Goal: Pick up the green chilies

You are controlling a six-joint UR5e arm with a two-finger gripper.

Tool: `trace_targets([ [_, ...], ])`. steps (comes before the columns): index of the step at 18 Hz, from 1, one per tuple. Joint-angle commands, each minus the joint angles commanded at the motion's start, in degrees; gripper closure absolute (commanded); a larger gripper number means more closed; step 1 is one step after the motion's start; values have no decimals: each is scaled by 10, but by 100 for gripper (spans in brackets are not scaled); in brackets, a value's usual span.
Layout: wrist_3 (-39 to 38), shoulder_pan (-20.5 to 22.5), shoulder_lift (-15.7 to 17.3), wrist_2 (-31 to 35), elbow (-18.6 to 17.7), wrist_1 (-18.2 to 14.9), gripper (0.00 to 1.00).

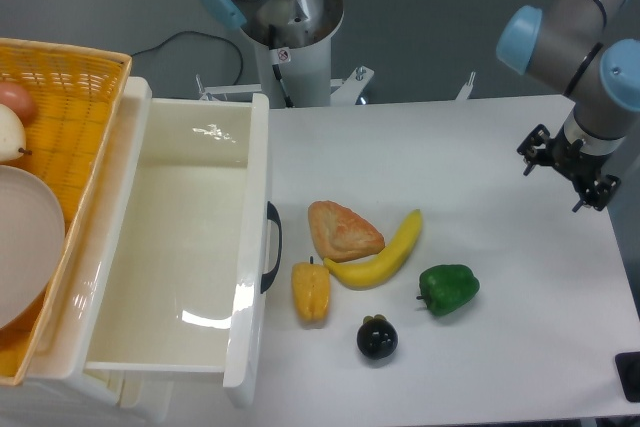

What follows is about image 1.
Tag yellow banana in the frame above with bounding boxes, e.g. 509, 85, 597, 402
323, 209, 423, 290

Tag white pear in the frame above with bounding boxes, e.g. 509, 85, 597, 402
0, 104, 32, 163

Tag black object at table edge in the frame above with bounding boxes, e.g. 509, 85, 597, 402
615, 351, 640, 403

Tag green bell pepper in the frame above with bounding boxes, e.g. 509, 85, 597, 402
416, 264, 480, 317

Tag black drawer handle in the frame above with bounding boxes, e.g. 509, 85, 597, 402
260, 202, 283, 294

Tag brown puff pastry bread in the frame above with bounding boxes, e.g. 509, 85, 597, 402
307, 201, 386, 262

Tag black cable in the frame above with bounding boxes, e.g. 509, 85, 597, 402
130, 30, 245, 84

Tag white open drawer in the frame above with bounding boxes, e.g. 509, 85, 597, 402
86, 94, 278, 407

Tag beige plate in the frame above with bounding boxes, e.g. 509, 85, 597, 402
1, 166, 65, 327

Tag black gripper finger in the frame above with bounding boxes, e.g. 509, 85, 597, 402
516, 124, 551, 175
572, 174, 621, 212

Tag white drawer cabinet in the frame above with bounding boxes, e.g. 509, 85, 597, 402
1, 77, 172, 426

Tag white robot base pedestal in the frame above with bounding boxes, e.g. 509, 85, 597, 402
242, 0, 344, 109

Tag dark purple mangosteen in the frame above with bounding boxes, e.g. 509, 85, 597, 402
356, 314, 398, 360

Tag red apple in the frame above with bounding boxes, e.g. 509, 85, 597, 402
0, 82, 38, 126

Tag yellow bell pepper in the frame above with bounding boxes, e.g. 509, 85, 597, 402
291, 256, 331, 324

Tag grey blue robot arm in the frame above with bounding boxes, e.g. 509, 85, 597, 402
199, 0, 639, 210

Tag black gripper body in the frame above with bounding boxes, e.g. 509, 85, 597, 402
546, 130, 609, 190

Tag yellow woven basket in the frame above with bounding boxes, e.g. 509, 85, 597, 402
1, 38, 132, 387

